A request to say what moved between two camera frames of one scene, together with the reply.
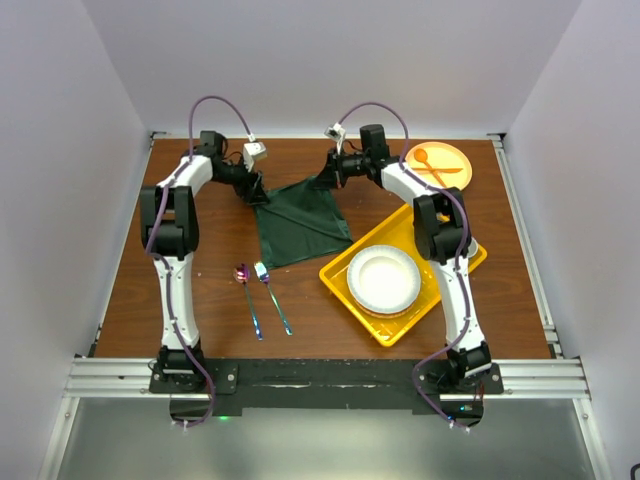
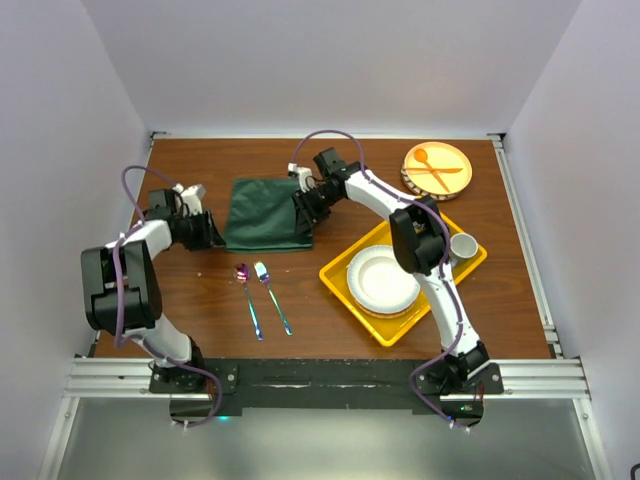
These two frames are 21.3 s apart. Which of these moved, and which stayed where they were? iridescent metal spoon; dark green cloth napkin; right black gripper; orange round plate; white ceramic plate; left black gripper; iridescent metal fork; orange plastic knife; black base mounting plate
Moved: dark green cloth napkin; left black gripper; right black gripper
Stayed: iridescent metal spoon; white ceramic plate; orange round plate; orange plastic knife; iridescent metal fork; black base mounting plate
